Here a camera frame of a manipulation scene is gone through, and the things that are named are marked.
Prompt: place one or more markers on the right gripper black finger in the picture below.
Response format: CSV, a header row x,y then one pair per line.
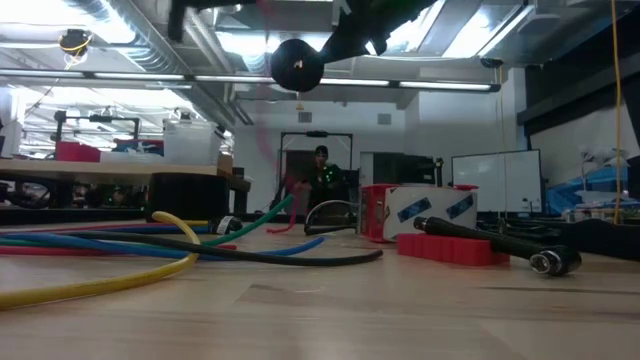
x,y
350,45

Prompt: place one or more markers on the black gantry frame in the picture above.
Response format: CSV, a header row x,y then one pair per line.
x,y
316,134
100,118

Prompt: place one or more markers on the red socket bit holder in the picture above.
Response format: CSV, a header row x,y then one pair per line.
x,y
450,250

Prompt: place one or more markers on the clear plastic storage container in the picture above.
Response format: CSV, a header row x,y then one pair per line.
x,y
192,145

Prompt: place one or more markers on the blue tarp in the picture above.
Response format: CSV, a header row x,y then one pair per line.
x,y
600,182

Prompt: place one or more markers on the black and white cabinet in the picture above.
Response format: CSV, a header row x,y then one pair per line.
x,y
415,167

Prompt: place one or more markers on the black ratchet wrench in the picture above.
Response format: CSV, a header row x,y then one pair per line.
x,y
500,245

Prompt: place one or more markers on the red storage box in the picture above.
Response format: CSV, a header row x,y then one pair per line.
x,y
77,152

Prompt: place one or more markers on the red dispenser with clear tape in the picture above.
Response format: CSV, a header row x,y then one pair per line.
x,y
430,215

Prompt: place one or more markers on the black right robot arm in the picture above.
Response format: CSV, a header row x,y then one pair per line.
x,y
400,10

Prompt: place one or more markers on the whiteboard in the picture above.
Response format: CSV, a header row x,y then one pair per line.
x,y
520,170

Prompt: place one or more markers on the person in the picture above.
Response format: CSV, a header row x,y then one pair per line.
x,y
326,180

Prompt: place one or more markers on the long linear ceiling light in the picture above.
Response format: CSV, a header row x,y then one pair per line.
x,y
450,86

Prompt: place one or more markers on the wooden workbench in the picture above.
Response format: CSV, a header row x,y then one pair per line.
x,y
100,170

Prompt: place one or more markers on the black-framed clear safety glasses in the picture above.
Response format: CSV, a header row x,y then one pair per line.
x,y
325,230

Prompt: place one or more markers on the grey wall vent grille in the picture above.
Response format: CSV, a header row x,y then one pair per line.
x,y
305,117
384,119

